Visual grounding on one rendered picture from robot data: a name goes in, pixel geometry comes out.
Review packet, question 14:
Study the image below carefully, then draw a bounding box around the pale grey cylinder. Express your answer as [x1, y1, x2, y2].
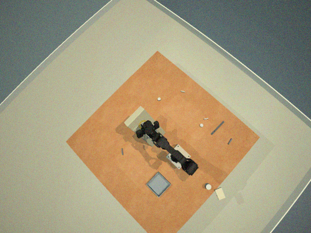
[205, 183, 211, 190]

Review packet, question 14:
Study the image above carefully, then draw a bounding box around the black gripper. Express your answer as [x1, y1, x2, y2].
[136, 121, 159, 138]

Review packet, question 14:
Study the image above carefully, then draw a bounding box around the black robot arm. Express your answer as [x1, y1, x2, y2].
[142, 120, 199, 175]

